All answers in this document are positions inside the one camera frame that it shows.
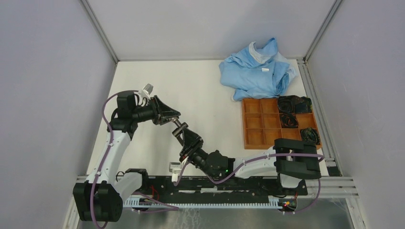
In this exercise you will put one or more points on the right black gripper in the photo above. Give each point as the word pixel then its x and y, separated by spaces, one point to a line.
pixel 192 141

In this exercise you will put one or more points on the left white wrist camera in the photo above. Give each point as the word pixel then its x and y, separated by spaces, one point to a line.
pixel 146 91

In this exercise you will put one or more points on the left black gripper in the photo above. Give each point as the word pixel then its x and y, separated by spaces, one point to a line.
pixel 165 111

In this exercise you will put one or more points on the white slotted cable duct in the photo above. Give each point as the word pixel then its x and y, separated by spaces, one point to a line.
pixel 272 203

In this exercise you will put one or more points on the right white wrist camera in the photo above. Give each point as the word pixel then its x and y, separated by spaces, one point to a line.
pixel 175 169

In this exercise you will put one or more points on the dark metal faucet tee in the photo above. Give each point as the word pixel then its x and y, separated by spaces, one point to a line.
pixel 179 129

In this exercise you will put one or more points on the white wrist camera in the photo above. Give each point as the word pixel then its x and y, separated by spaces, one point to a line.
pixel 146 91
pixel 175 169

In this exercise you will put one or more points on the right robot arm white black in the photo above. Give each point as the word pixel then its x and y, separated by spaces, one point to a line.
pixel 292 160

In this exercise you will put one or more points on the blue crumpled cloth garment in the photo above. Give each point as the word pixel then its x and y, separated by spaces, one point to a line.
pixel 257 73

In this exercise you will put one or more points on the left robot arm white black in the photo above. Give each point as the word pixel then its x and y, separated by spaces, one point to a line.
pixel 100 198

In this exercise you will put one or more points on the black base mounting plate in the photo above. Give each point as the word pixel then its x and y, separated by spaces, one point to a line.
pixel 200 190

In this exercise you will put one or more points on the orange compartment tray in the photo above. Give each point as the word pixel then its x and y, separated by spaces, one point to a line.
pixel 290 117

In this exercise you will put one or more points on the small grey faucet fitting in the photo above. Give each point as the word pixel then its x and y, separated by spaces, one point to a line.
pixel 176 122

